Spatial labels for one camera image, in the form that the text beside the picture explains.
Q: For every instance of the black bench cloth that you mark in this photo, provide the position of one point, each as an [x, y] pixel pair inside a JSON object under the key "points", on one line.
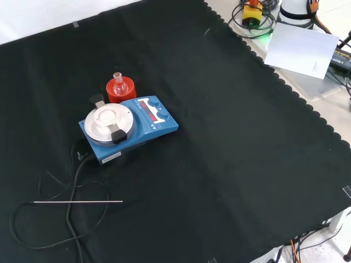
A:
{"points": [[219, 142]]}

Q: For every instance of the pale board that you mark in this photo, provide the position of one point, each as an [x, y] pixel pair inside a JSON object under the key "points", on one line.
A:
{"points": [[299, 50]]}

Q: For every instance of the red ribbed flask stand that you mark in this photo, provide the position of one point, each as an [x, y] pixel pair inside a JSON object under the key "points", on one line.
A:
{"points": [[115, 97]]}

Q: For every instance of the yellow stop button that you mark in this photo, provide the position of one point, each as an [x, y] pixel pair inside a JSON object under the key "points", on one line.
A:
{"points": [[252, 12]]}

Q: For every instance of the clear round-bottom glass flask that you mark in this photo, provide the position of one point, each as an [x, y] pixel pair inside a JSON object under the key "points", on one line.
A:
{"points": [[120, 87]]}

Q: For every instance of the thin metal probe rod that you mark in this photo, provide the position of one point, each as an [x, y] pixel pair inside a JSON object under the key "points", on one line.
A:
{"points": [[82, 202]]}

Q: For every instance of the clear tape strip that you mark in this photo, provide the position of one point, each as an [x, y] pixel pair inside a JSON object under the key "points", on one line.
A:
{"points": [[347, 191], [75, 24], [212, 260]]}

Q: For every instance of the black power adapter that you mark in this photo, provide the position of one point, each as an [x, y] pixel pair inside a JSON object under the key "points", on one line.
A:
{"points": [[341, 59]]}

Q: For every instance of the heater with blue base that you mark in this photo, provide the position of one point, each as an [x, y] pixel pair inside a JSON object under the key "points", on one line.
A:
{"points": [[142, 128]]}

